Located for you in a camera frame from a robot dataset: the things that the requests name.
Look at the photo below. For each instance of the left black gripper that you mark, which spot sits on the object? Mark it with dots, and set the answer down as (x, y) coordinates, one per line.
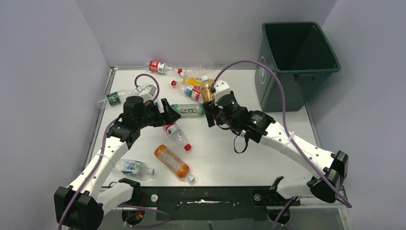
(170, 116)

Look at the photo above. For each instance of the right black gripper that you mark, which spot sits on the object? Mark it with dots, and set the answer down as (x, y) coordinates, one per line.
(211, 109)

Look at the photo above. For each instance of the gold red energy drink bottle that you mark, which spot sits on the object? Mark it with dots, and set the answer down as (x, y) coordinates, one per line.
(206, 94)

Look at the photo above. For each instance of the red Nongfu label bottle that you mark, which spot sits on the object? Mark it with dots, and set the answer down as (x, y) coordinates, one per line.
(176, 134)

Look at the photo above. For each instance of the orange tea bottle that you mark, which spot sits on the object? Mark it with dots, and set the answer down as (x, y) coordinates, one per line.
(174, 163)

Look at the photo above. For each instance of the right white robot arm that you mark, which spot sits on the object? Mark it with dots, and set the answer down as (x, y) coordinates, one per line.
(327, 170)

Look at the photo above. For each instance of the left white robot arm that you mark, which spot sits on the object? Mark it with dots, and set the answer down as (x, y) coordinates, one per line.
(82, 205)

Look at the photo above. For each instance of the dark green plastic bin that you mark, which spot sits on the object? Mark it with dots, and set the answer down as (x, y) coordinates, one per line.
(300, 55)

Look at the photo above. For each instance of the green tea bottle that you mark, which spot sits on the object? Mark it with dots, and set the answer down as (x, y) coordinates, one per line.
(189, 110)

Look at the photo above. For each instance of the red blue label bottle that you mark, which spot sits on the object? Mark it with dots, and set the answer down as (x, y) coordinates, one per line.
(191, 91)

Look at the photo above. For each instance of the yellow juice bottle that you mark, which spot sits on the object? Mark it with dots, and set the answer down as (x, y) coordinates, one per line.
(191, 81)

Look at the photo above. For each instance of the clear crushed bottle at back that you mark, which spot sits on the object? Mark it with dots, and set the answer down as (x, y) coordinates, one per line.
(196, 70)

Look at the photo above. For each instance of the red label bottle at back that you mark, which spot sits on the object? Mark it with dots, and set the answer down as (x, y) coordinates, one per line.
(162, 68)

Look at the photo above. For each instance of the green label bottle far left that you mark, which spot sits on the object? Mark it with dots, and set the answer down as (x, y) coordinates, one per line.
(115, 98)

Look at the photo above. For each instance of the blue white label bottle front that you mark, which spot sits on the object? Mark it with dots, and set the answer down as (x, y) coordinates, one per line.
(132, 168)

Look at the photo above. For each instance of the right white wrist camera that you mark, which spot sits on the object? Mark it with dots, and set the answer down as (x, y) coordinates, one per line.
(221, 89)

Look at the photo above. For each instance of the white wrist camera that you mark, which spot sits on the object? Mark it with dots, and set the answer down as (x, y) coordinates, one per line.
(146, 91)
(221, 89)

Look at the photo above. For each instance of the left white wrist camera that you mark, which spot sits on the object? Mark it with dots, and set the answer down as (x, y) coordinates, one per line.
(146, 91)

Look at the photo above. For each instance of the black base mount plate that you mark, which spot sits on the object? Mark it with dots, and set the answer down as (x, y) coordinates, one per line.
(176, 203)

